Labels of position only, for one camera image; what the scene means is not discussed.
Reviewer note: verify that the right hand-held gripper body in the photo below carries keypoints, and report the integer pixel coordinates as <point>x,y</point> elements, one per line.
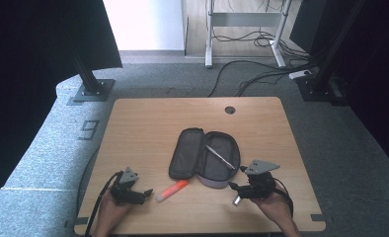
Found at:
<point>261,186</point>

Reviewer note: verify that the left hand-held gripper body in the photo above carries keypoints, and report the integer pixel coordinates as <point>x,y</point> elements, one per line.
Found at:
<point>125,191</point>

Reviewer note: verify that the small silver cap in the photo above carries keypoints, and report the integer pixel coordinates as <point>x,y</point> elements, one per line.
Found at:
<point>236,200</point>

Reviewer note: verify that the orange highlighter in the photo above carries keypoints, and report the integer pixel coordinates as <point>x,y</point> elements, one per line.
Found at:
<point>172,191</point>

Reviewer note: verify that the silver pen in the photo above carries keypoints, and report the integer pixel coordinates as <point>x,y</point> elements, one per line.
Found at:
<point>220,157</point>

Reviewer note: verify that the dark grey pencil case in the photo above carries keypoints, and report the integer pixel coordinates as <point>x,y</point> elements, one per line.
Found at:
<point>195,158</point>

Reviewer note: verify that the person's right hand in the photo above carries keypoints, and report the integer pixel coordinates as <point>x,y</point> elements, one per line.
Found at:
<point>278,207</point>

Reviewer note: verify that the person's left hand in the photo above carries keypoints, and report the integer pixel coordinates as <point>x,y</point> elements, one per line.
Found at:
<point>110,215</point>

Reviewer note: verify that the black metal stand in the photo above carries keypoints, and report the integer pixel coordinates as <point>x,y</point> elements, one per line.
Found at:
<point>319,87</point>
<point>92,87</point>

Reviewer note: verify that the white power strip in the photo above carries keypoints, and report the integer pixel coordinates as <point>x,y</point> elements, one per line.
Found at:
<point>299,74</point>

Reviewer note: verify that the black curtain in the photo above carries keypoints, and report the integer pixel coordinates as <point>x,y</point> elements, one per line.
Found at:
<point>373,65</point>
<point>34,65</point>

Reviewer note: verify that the white panel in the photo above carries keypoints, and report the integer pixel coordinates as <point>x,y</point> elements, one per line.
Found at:
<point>143,23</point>

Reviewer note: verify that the white desk frame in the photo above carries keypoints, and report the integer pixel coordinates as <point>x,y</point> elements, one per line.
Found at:
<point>245,19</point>

